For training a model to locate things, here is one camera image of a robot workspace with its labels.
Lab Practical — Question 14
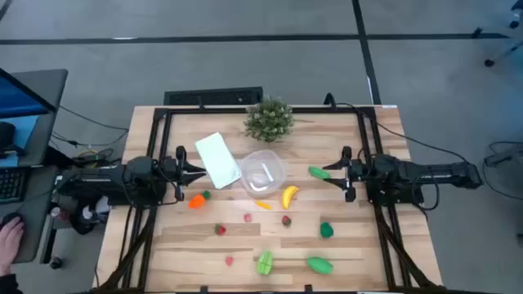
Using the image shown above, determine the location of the artificial plant in black pot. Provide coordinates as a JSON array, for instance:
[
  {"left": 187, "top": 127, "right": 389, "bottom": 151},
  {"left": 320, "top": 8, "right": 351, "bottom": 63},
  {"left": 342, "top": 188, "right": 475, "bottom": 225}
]
[{"left": 244, "top": 96, "right": 296, "bottom": 144}]

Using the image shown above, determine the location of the lime green toy starfruit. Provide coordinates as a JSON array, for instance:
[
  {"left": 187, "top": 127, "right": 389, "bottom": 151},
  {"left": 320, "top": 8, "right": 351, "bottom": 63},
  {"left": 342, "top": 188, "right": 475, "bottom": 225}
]
[{"left": 256, "top": 250, "right": 275, "bottom": 276}]

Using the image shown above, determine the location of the white folded cloth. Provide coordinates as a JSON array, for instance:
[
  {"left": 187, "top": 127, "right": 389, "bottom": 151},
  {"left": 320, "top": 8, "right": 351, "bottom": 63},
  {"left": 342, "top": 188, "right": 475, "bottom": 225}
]
[{"left": 194, "top": 131, "right": 242, "bottom": 190}]

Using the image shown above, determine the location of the black floor vent grate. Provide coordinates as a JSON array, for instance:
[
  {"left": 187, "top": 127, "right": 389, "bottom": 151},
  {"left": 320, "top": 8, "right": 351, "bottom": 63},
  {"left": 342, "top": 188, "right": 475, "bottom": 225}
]
[{"left": 163, "top": 86, "right": 264, "bottom": 106}]

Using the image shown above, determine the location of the office chair base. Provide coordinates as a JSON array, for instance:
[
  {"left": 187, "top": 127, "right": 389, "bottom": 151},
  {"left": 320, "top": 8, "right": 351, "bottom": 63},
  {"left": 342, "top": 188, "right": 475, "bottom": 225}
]
[{"left": 472, "top": 0, "right": 523, "bottom": 69}]

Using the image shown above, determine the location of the black aluminium table frame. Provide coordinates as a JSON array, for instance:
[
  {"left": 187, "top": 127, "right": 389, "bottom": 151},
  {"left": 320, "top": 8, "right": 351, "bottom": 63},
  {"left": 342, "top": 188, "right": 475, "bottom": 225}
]
[{"left": 97, "top": 104, "right": 446, "bottom": 294}]

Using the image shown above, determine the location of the computer monitor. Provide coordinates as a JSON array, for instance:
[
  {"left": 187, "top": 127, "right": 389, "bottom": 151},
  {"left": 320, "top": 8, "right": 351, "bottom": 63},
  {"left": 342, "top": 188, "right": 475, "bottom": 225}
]
[{"left": 0, "top": 67, "right": 58, "bottom": 169}]

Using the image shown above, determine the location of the black keyboard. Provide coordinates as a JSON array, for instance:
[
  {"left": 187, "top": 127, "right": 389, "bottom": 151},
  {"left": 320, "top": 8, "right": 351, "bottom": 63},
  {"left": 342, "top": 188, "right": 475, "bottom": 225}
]
[{"left": 0, "top": 167, "right": 28, "bottom": 203}]

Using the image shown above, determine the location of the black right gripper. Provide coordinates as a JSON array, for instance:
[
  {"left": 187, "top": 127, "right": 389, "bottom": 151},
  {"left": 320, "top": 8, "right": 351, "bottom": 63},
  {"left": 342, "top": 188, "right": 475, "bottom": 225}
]
[{"left": 322, "top": 145, "right": 369, "bottom": 203}]

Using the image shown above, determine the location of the person's hand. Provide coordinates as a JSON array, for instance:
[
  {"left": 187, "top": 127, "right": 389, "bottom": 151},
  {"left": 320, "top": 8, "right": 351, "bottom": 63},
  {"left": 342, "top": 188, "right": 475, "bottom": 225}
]
[{"left": 0, "top": 216, "right": 25, "bottom": 277}]

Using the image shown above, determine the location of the green toy cucumber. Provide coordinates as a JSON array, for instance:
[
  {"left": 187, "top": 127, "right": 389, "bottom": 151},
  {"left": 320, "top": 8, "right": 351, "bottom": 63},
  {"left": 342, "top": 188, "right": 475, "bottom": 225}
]
[{"left": 308, "top": 166, "right": 332, "bottom": 180}]

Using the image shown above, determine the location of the clear plastic tupperware container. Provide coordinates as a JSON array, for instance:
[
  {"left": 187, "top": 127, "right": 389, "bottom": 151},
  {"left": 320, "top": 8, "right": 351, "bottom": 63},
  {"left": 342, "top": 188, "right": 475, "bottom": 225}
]
[{"left": 238, "top": 149, "right": 287, "bottom": 200}]

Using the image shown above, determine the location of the yellow toy banana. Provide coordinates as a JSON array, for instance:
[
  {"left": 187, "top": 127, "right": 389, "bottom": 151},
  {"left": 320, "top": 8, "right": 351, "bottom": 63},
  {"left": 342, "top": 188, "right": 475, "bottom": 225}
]
[{"left": 281, "top": 185, "right": 300, "bottom": 211}]

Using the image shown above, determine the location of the orange toy carrot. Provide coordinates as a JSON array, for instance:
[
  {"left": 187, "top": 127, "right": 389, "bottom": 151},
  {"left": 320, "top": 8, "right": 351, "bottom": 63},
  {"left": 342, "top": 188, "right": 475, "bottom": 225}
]
[{"left": 188, "top": 189, "right": 212, "bottom": 210}]

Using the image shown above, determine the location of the grey desk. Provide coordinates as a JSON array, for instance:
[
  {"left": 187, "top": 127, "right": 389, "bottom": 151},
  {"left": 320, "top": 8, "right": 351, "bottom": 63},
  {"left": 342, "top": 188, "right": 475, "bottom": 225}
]
[{"left": 0, "top": 68, "right": 69, "bottom": 265}]

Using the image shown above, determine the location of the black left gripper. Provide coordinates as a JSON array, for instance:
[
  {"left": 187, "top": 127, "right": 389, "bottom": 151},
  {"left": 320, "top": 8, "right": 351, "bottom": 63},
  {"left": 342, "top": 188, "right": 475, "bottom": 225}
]
[{"left": 162, "top": 145, "right": 208, "bottom": 203}]

